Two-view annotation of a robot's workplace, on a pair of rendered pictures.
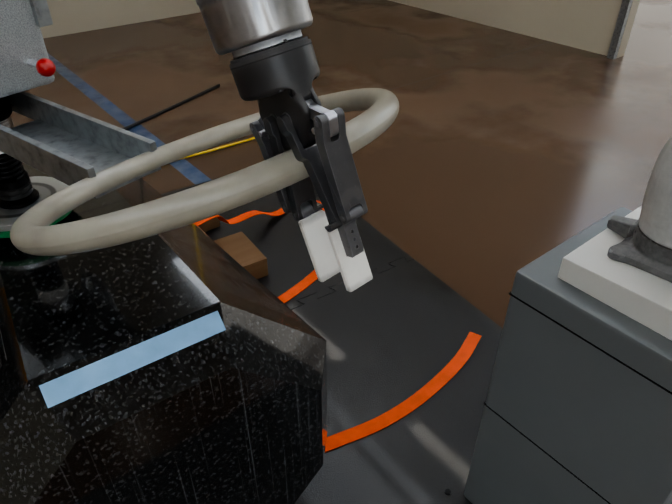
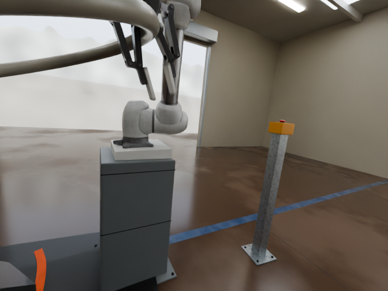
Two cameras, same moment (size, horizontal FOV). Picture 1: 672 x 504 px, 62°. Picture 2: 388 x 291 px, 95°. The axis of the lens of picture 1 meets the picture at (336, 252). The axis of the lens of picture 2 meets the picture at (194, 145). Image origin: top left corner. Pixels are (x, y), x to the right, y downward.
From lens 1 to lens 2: 0.63 m
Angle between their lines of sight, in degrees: 76
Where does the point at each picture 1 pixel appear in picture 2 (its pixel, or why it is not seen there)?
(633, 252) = (130, 144)
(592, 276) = (127, 152)
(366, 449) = not seen: outside the picture
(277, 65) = not seen: outside the picture
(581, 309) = (131, 162)
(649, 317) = (148, 155)
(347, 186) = (175, 41)
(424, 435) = not seen: outside the picture
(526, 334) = (113, 187)
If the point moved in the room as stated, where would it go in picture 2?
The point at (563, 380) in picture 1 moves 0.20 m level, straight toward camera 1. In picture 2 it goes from (133, 193) to (155, 208)
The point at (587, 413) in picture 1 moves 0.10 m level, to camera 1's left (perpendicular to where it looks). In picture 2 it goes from (144, 198) to (135, 206)
